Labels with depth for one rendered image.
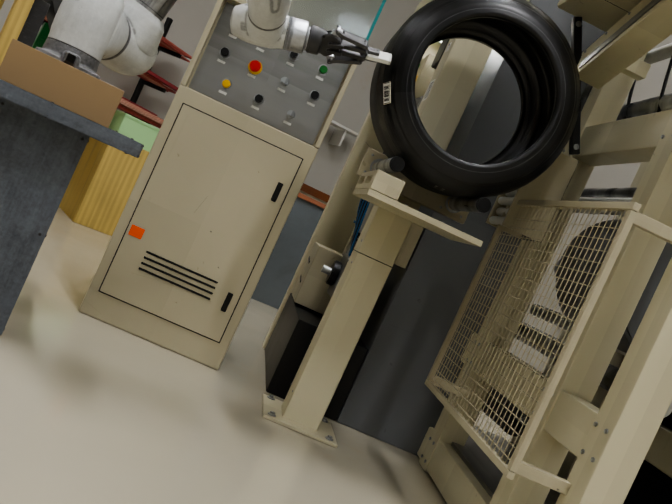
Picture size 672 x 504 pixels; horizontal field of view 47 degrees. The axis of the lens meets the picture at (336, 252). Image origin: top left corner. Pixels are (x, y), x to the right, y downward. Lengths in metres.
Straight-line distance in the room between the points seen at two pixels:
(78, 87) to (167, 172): 0.73
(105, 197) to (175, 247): 2.42
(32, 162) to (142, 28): 0.54
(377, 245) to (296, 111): 0.64
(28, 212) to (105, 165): 2.96
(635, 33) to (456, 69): 0.57
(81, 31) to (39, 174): 0.41
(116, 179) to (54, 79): 3.05
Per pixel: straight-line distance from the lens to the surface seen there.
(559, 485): 1.96
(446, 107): 2.65
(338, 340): 2.62
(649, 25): 2.45
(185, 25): 10.10
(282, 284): 5.26
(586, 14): 2.77
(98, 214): 5.27
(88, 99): 2.24
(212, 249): 2.86
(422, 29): 2.26
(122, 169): 5.25
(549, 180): 2.67
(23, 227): 2.29
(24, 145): 2.27
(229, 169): 2.85
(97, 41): 2.34
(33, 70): 2.24
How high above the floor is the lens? 0.66
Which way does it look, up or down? 2 degrees down
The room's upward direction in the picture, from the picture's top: 25 degrees clockwise
